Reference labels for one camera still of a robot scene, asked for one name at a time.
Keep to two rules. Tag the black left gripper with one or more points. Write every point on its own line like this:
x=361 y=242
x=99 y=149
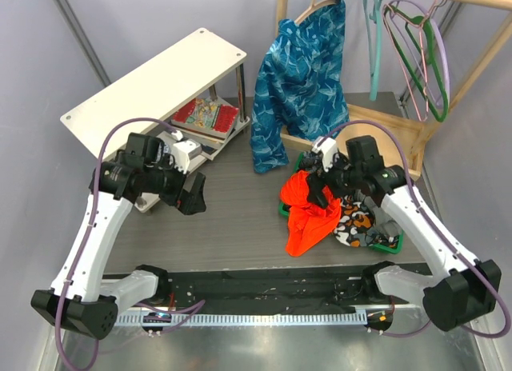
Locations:
x=192 y=201

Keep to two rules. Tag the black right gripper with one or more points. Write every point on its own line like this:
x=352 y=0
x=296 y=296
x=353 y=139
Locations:
x=315 y=183

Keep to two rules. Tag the teal hanger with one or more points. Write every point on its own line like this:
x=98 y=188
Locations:
x=372 y=10

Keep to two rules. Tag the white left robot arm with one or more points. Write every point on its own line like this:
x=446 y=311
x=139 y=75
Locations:
x=77 y=300

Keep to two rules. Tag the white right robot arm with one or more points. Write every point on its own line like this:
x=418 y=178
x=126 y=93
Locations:
x=459 y=288

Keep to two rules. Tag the camouflage orange shorts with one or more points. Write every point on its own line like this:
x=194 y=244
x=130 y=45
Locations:
x=353 y=225

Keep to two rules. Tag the grey shorts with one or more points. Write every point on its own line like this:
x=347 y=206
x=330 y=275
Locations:
x=382 y=225

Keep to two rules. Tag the blue patterned shorts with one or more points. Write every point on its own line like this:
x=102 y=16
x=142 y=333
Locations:
x=299 y=85

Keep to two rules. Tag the lilac hanger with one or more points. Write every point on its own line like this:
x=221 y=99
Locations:
x=440 y=59

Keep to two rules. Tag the wooden hanger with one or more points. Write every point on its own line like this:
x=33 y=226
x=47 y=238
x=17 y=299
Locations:
x=314 y=6

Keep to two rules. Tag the green hanger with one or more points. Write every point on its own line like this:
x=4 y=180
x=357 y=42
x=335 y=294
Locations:
x=434 y=67

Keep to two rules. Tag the stack of books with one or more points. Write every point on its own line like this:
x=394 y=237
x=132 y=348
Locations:
x=211 y=146

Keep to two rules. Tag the red patterned book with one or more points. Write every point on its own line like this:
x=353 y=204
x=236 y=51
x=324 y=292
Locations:
x=206 y=117

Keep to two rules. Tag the green plastic tray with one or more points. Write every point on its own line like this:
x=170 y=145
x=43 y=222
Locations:
x=354 y=220

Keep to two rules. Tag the white two-tier shelf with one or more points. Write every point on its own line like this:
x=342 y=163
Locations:
x=143 y=101

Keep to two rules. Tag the wooden clothes rack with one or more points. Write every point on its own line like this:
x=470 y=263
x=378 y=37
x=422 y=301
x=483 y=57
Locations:
x=412 y=136

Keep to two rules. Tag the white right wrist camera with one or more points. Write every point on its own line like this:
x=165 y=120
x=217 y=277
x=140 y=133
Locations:
x=327 y=148

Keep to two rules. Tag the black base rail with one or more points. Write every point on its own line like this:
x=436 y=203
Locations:
x=266 y=292

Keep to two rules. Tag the white slotted cable duct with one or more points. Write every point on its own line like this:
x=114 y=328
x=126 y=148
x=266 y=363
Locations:
x=145 y=318

